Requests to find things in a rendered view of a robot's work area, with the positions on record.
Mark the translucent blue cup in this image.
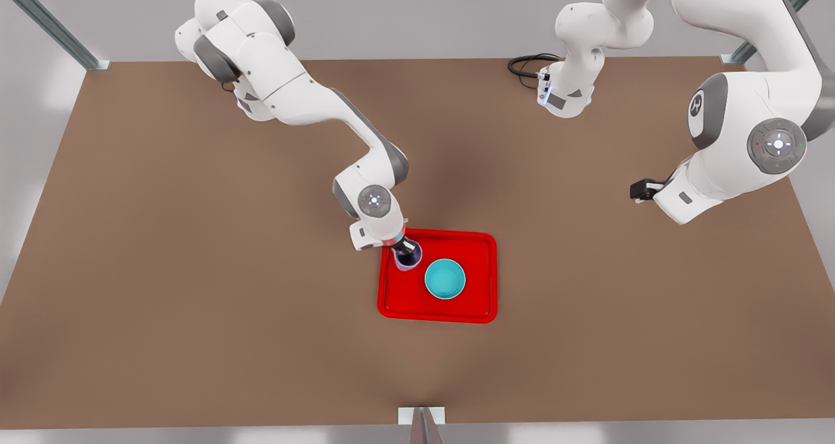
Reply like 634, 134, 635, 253
391, 242, 423, 273

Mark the teal bowl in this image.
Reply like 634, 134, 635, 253
425, 258, 467, 301

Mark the red plastic tray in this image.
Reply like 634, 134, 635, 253
377, 228, 498, 324

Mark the black cable loop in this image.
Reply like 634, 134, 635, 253
508, 53, 563, 90

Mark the silver frame post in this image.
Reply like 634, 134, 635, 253
0, 0, 111, 72
720, 0, 835, 65
399, 406, 446, 444

